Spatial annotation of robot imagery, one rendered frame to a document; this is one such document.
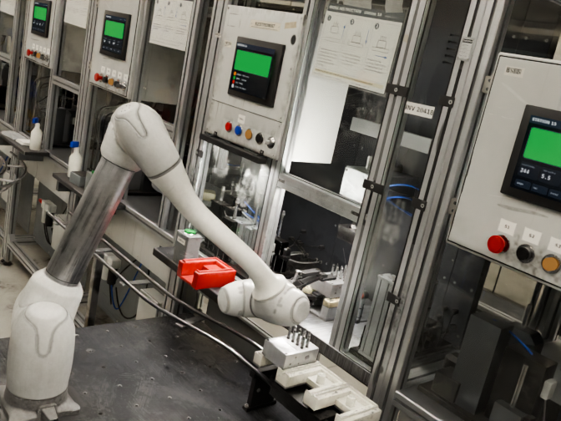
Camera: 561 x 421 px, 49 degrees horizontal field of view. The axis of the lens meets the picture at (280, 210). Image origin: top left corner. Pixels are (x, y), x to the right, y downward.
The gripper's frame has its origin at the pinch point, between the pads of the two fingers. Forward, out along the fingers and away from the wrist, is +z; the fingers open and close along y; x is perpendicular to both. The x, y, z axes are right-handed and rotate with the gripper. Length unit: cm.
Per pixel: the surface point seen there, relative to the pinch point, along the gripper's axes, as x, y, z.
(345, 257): 19.2, -0.5, 29.4
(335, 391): -35.8, -11.3, -26.8
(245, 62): 44, 64, -15
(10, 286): 233, -104, -22
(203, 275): 25.4, -4.3, -30.8
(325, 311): -5.9, -6.3, -3.3
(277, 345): -16.8, -6.8, -32.6
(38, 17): 243, 57, -15
